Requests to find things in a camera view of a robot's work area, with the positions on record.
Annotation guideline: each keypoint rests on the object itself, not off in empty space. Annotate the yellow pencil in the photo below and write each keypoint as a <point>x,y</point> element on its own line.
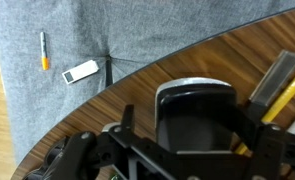
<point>288,93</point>

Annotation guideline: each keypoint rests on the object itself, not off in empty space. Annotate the dark wooden table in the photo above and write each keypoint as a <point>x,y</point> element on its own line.
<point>193,63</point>

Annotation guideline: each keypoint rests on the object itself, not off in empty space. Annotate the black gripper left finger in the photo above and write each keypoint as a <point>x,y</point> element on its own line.
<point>77,156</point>

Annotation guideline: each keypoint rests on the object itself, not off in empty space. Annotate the white remote control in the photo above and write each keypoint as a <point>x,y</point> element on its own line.
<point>80,71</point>

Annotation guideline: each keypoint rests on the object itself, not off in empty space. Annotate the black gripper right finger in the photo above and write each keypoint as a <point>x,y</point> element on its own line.
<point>277,78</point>

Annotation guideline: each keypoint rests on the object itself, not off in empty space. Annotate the orange grey pen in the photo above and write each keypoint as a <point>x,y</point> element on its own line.
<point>44,50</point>

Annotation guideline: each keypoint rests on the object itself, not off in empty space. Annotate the black glasses case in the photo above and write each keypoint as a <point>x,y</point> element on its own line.
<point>195,116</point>

